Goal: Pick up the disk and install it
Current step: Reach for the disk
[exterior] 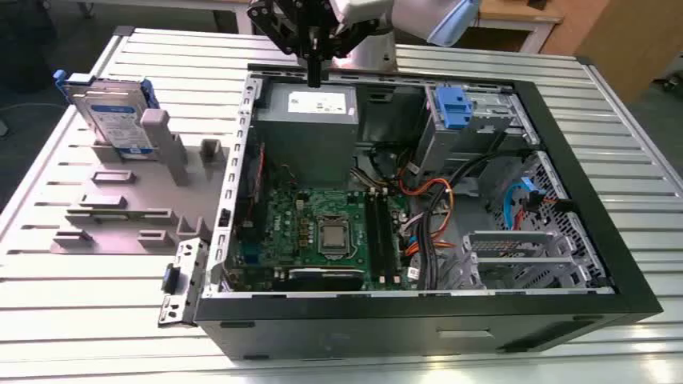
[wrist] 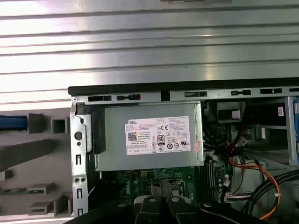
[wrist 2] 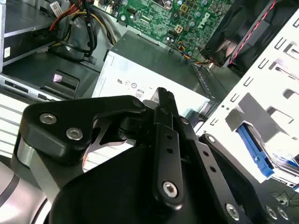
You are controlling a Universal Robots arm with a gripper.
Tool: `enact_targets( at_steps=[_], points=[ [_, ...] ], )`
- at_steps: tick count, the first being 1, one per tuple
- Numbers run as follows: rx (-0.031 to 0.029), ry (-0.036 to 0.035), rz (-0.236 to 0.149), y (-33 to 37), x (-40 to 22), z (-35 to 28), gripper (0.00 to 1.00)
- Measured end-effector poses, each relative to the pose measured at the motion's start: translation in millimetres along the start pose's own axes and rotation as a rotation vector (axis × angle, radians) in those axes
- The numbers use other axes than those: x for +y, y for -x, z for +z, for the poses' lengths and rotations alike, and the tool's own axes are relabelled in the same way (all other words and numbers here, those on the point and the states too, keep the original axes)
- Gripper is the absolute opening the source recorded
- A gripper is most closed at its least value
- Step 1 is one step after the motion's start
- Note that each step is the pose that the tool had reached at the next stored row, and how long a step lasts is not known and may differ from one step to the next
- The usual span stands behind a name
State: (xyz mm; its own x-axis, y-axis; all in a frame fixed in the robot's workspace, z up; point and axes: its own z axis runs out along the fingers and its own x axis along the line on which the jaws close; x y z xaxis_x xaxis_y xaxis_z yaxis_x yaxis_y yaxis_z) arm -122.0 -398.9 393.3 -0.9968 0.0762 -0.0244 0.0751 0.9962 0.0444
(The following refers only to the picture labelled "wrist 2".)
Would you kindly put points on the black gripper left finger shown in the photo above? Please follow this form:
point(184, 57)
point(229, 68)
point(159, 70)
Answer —
point(53, 140)

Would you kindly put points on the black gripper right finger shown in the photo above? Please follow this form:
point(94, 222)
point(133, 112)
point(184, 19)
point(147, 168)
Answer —
point(210, 163)

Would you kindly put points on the hard disk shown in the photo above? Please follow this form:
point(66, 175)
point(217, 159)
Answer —
point(257, 156)

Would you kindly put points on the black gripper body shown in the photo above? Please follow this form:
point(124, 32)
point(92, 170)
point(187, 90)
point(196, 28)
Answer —
point(116, 193)

